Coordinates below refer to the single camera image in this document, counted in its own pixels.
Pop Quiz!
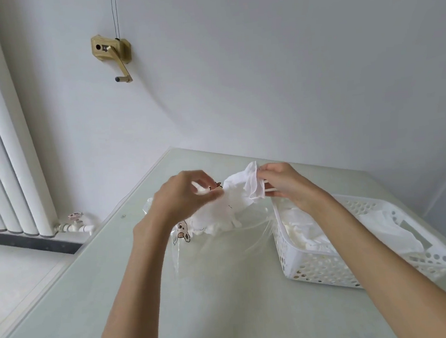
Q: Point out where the person's left hand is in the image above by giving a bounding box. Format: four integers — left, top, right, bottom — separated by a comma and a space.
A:
129, 168, 229, 245

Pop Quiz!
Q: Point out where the person's right hand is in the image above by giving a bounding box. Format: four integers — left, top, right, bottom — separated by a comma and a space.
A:
256, 158, 336, 219

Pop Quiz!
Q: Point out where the white cotton glove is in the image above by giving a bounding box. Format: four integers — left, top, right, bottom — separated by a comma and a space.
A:
186, 160, 271, 232

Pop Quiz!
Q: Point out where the clear bear-print plastic bag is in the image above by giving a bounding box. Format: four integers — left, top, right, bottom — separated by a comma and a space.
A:
141, 178, 284, 283

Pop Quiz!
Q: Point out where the white perforated plastic basket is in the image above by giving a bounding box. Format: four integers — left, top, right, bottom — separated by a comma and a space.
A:
270, 184, 446, 296

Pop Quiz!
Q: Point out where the stack of white gloves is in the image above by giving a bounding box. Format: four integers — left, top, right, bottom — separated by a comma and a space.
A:
278, 194, 425, 265

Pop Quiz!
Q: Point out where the person's left forearm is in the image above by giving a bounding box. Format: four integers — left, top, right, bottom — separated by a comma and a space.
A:
80, 225, 175, 338

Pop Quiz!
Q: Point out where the person's right forearm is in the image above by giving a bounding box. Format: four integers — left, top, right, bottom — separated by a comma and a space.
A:
311, 184, 446, 338

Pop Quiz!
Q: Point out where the white radiator valve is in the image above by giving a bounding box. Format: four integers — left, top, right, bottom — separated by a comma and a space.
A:
53, 210, 97, 239

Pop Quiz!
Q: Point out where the white column radiator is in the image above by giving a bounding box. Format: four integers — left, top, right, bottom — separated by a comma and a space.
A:
0, 0, 61, 242

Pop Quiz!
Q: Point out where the brass wall crank winch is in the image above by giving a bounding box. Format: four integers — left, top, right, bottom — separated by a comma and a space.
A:
90, 31, 135, 86

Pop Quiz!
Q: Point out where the thin steel winch cable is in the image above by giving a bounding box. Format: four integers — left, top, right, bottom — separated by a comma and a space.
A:
111, 0, 121, 40

